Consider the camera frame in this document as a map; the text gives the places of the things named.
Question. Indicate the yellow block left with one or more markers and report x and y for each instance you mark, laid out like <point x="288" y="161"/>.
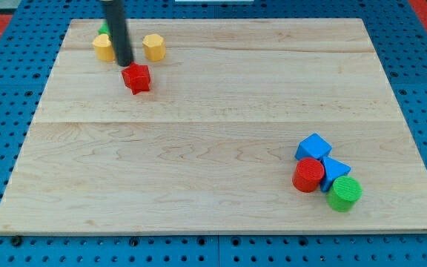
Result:
<point x="103" y="48"/>

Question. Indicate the green cylinder block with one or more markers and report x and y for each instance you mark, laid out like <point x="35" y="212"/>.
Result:
<point x="344" y="193"/>

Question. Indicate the red cylinder block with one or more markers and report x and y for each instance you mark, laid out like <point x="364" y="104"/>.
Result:
<point x="308" y="174"/>

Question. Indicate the red star block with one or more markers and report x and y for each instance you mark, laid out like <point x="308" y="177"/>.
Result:
<point x="136" y="78"/>

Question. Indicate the green block behind rod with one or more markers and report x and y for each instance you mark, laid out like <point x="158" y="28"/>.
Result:
<point x="104" y="29"/>

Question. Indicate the blue cube block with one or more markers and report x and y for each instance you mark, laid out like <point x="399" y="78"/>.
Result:
<point x="313" y="146"/>

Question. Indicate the yellow hexagon block right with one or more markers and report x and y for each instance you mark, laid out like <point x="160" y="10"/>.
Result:
<point x="154" y="47"/>

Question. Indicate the wooden board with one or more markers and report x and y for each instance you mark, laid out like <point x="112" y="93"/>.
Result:
<point x="209" y="149"/>

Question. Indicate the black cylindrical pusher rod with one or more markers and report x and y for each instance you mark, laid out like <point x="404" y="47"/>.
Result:
<point x="116" y="20"/>

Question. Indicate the blue triangle block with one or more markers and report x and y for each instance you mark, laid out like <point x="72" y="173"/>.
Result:
<point x="333" y="169"/>

